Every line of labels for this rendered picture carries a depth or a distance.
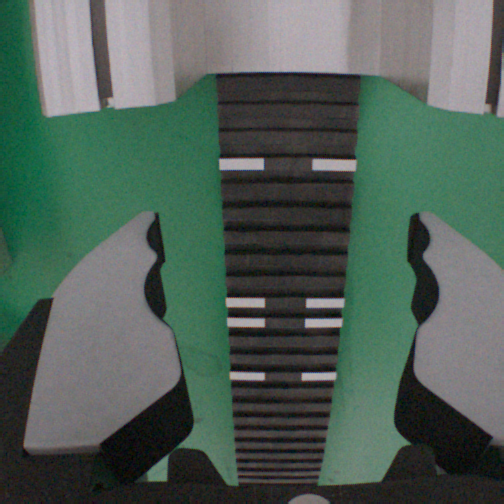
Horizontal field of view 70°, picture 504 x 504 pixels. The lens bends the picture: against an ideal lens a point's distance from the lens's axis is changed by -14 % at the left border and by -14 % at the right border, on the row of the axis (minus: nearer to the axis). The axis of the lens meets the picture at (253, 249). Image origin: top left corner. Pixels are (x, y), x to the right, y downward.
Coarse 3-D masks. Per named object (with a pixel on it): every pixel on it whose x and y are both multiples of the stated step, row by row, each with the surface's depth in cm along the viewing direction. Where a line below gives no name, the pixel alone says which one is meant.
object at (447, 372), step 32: (416, 224) 11; (416, 256) 11; (448, 256) 9; (480, 256) 9; (416, 288) 9; (448, 288) 8; (480, 288) 8; (416, 320) 9; (448, 320) 7; (480, 320) 7; (416, 352) 7; (448, 352) 7; (480, 352) 6; (416, 384) 6; (448, 384) 6; (480, 384) 6; (416, 416) 6; (448, 416) 6; (480, 416) 5; (448, 448) 6; (480, 448) 5
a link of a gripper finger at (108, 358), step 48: (144, 240) 10; (96, 288) 8; (144, 288) 8; (48, 336) 7; (96, 336) 7; (144, 336) 7; (48, 384) 6; (96, 384) 6; (144, 384) 6; (48, 432) 5; (96, 432) 5; (144, 432) 6; (144, 480) 7
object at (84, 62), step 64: (64, 0) 6; (128, 0) 6; (192, 0) 8; (256, 0) 9; (320, 0) 9; (384, 0) 8; (448, 0) 5; (64, 64) 6; (128, 64) 6; (192, 64) 8; (256, 64) 10; (320, 64) 10; (384, 64) 9; (448, 64) 6
